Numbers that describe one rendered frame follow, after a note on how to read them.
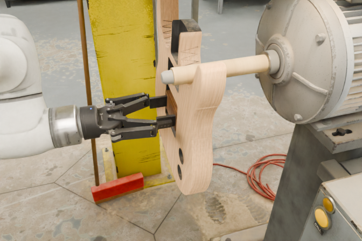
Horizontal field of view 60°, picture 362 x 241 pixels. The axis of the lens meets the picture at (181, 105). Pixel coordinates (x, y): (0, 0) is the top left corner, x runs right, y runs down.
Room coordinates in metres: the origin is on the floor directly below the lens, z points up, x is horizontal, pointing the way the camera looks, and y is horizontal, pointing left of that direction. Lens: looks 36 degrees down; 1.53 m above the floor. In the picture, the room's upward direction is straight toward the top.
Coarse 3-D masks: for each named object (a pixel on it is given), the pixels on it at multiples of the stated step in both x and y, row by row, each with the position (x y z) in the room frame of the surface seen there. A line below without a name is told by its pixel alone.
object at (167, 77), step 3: (162, 72) 0.48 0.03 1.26; (165, 72) 0.47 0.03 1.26; (168, 72) 0.47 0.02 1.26; (171, 72) 0.47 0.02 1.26; (162, 75) 0.47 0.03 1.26; (165, 75) 0.47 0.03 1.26; (168, 75) 0.47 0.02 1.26; (171, 75) 0.47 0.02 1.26; (162, 78) 0.47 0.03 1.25; (165, 78) 0.46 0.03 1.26; (168, 78) 0.46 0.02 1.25; (171, 78) 0.47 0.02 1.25; (162, 81) 0.47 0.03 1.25; (165, 81) 0.46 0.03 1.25; (168, 81) 0.46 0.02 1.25; (171, 81) 0.47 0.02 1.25
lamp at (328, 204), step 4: (324, 196) 0.33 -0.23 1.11; (328, 196) 0.32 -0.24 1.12; (324, 200) 0.32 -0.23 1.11; (328, 200) 0.32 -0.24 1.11; (332, 200) 0.32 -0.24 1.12; (324, 204) 0.32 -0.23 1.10; (328, 204) 0.31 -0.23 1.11; (332, 204) 0.31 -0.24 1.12; (324, 208) 0.32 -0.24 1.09; (328, 208) 0.31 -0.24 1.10; (332, 208) 0.31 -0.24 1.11; (328, 212) 0.31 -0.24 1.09; (332, 212) 0.30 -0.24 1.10
